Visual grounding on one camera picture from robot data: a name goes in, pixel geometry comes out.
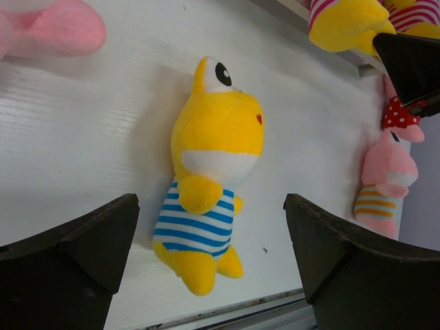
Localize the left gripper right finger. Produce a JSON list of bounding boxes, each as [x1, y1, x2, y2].
[[284, 194, 439, 329]]

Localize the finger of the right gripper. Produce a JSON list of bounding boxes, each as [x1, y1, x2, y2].
[[373, 33, 439, 118]]

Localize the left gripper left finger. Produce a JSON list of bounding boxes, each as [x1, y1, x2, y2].
[[1, 194, 140, 329]]

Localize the yellow toy pink stripes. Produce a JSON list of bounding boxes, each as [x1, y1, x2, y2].
[[384, 0, 439, 39], [308, 0, 396, 56]]

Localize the pink toy red polka-dot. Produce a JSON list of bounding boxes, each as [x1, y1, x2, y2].
[[382, 76, 425, 143]]

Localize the pink toy orange stripes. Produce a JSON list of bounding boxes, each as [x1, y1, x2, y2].
[[353, 131, 419, 239]]

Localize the yellow toy blue stripes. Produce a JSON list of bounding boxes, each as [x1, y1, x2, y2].
[[152, 56, 265, 296]]

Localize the white two-tier shelf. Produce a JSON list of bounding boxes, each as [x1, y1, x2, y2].
[[250, 0, 389, 79]]

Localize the aluminium rail frame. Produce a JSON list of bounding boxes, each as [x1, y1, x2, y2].
[[145, 288, 318, 329]]

